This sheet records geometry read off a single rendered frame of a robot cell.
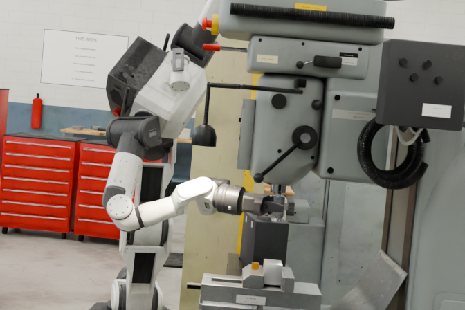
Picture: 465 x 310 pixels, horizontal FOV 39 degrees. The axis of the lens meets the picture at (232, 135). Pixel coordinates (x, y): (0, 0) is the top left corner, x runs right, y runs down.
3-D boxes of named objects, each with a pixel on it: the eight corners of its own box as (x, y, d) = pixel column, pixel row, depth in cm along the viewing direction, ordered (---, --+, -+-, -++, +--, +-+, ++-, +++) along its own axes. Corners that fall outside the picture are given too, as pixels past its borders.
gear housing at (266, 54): (248, 69, 183) (251, 33, 183) (245, 73, 208) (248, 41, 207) (367, 80, 184) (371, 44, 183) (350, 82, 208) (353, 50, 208)
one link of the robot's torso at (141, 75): (90, 132, 243) (97, 80, 212) (138, 69, 260) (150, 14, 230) (159, 173, 242) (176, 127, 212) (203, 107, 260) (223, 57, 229)
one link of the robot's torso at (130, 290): (111, 305, 279) (122, 205, 262) (158, 306, 284) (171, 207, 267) (111, 329, 265) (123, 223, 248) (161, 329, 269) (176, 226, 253)
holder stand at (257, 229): (251, 274, 230) (256, 217, 228) (239, 258, 251) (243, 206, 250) (284, 275, 232) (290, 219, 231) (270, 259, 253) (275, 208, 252)
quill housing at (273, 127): (250, 183, 187) (260, 70, 185) (247, 175, 207) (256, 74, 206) (316, 189, 187) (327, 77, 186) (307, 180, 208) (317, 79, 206)
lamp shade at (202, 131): (186, 143, 192) (188, 122, 191) (207, 144, 196) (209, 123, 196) (199, 146, 186) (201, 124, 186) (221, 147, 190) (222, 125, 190)
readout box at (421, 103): (383, 124, 159) (391, 37, 158) (374, 123, 168) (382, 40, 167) (464, 131, 159) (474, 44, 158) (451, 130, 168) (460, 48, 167)
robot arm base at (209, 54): (165, 56, 244) (165, 47, 233) (183, 28, 247) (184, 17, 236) (200, 77, 244) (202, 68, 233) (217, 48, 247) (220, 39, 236)
